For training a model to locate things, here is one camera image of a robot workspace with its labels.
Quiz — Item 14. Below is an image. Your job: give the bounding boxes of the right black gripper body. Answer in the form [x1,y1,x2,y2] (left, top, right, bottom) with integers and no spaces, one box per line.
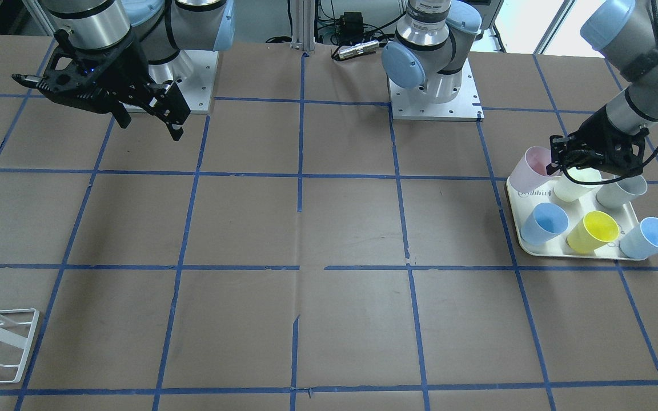
[11,31,191,124]

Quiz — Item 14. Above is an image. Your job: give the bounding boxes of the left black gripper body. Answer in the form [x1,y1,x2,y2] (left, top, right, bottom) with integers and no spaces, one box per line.
[550,107,649,178]

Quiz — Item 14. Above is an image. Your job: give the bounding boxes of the pink plastic cup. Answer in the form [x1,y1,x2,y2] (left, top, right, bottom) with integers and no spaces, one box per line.
[508,146,560,193]

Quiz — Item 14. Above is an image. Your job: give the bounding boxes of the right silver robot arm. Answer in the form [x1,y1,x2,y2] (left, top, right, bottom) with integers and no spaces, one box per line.
[11,1,235,140]

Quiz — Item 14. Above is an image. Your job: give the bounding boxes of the cream white plastic cup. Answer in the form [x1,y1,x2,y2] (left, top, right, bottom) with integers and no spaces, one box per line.
[553,167,601,202]

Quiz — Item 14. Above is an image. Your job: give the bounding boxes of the grey plastic cup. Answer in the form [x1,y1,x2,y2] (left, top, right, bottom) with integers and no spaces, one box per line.
[595,175,648,209]

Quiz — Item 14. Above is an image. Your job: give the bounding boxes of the light blue cup near centre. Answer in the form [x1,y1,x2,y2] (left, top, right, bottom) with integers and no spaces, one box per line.
[520,203,569,245]

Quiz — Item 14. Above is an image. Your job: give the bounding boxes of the yellow plastic cup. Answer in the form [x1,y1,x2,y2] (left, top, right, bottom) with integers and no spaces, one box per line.
[566,211,620,254]

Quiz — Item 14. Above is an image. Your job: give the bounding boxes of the light blue cup far end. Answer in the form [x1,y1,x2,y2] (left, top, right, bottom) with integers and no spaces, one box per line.
[619,216,658,260]

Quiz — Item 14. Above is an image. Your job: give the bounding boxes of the cream rabbit tray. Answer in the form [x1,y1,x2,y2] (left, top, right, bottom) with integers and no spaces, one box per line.
[505,176,639,261]

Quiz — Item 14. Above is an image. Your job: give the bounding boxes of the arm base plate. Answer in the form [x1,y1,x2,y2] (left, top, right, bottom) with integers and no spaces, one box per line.
[387,59,485,122]
[149,50,221,114]

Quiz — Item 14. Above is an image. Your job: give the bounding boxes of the aluminium frame post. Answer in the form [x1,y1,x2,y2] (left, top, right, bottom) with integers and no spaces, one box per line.
[289,0,316,54]

